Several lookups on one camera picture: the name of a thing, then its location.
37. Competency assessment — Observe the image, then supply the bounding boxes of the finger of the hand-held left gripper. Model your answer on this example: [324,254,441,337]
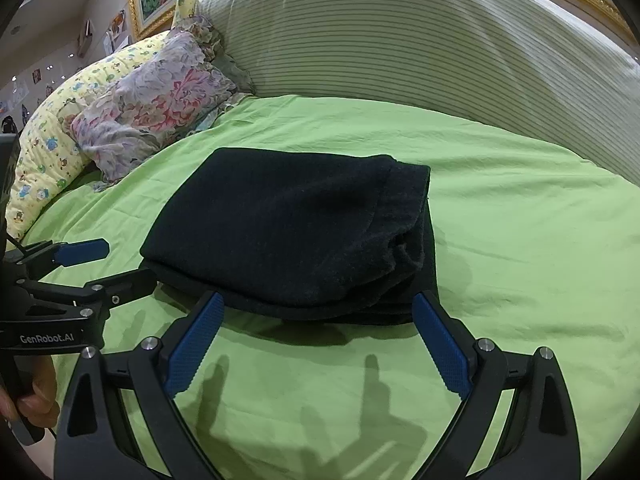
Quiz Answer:
[10,239,110,279]
[22,267,158,319]

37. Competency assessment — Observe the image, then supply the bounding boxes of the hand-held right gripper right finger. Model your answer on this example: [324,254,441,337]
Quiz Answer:
[411,291,583,480]

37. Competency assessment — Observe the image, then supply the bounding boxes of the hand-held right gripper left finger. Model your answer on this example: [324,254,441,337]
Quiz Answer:
[54,291,226,480]

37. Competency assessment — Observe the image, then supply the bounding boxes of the black pants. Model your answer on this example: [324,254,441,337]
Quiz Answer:
[140,147,441,326]

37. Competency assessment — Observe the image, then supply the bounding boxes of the person's left hand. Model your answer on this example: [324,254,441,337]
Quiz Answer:
[0,355,61,426]

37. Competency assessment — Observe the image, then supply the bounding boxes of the yellow patterned pillow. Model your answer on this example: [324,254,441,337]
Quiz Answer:
[5,0,211,241]

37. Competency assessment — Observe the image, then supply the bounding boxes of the green bed sheet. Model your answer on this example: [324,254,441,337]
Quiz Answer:
[20,95,640,480]

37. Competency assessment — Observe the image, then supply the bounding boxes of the floral pillow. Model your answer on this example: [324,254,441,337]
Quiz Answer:
[70,15,256,183]

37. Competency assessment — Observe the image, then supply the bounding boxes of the striped headboard cushion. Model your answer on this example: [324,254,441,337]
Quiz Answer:
[197,0,640,186]

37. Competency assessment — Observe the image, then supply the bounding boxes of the cluster of wall photos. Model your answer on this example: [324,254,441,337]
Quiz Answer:
[0,7,133,131]

